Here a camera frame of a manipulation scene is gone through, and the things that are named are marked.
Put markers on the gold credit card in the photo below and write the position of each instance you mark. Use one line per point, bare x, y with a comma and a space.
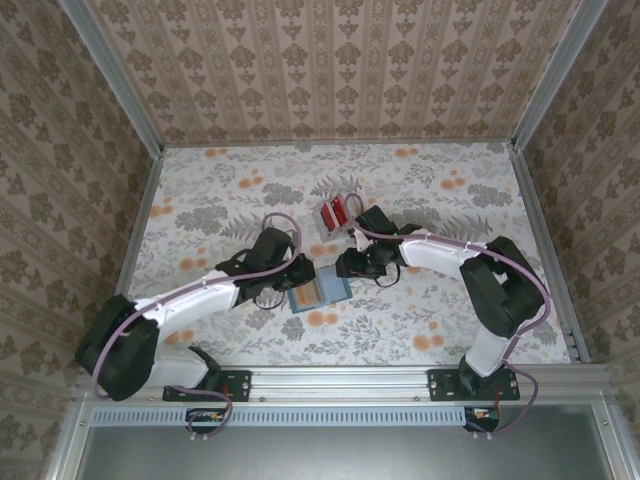
305, 296

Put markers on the blue card holder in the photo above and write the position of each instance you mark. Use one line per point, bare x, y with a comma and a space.
334, 287

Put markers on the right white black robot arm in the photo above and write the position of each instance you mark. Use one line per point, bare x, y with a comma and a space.
430, 257

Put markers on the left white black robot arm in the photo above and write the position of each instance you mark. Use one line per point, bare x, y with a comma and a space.
190, 307

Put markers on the red credit card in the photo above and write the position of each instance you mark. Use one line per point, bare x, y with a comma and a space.
342, 210
329, 216

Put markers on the red clear plastic package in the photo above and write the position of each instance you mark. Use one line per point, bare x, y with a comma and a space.
356, 227

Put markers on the grey metal sheet panel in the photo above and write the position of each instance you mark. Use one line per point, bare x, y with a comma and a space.
325, 455

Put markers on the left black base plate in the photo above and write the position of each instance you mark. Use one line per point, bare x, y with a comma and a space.
240, 385

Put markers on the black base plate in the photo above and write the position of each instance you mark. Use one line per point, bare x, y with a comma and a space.
442, 385
240, 385

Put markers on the aluminium front frame rail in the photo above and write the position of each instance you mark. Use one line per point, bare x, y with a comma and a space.
340, 382

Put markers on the aluminium frame rail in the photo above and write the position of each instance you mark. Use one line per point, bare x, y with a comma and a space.
614, 440
67, 440
340, 382

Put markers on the aluminium back rail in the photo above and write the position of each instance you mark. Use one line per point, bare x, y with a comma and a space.
340, 142

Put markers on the aluminium side rail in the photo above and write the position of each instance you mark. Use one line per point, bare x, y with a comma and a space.
548, 250
131, 250

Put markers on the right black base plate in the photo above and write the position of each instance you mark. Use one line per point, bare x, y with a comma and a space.
442, 385

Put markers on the aluminium corner post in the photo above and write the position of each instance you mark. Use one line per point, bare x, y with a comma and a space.
117, 75
549, 75

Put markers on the aluminium lower frame rail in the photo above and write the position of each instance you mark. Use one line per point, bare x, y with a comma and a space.
67, 440
614, 440

